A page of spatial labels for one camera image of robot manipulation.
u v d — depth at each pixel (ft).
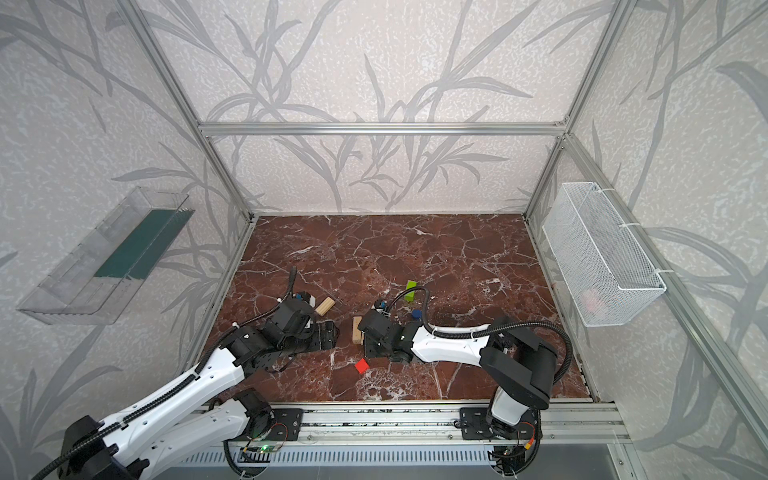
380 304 2.58
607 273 2.01
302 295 2.40
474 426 2.36
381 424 2.47
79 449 1.25
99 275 2.11
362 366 2.72
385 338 2.10
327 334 2.33
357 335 2.84
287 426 2.38
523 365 1.44
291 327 1.98
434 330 1.81
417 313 3.12
